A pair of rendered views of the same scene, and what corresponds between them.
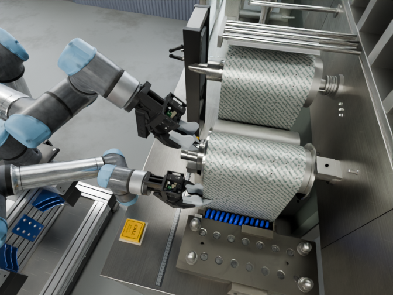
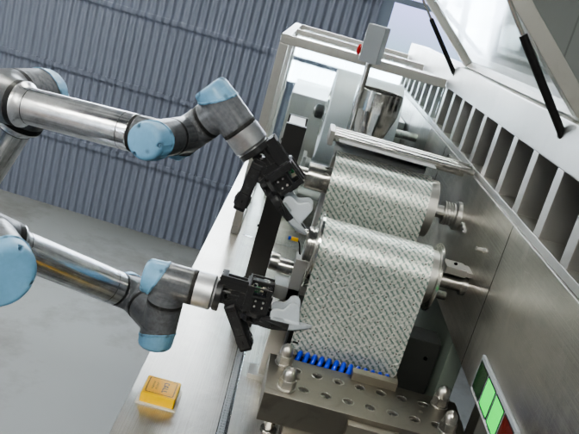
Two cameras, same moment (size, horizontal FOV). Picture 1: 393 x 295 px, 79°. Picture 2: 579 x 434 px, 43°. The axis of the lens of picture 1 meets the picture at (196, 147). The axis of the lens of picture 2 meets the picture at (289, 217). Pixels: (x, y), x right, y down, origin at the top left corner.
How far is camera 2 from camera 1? 115 cm
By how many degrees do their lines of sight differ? 39
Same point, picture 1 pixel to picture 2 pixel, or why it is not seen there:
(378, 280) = (507, 289)
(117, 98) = (247, 137)
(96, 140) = not seen: outside the picture
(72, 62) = (221, 92)
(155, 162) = (180, 331)
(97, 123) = not seen: outside the picture
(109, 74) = (246, 113)
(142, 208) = (169, 375)
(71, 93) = (192, 127)
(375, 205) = (500, 251)
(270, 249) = (395, 398)
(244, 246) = (357, 390)
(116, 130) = not seen: outside the picture
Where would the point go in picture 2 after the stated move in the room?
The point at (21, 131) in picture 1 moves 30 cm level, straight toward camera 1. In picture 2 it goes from (159, 132) to (295, 189)
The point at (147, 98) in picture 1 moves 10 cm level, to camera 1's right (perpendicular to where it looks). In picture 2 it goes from (277, 145) to (323, 157)
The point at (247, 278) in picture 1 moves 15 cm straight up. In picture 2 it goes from (369, 415) to (392, 346)
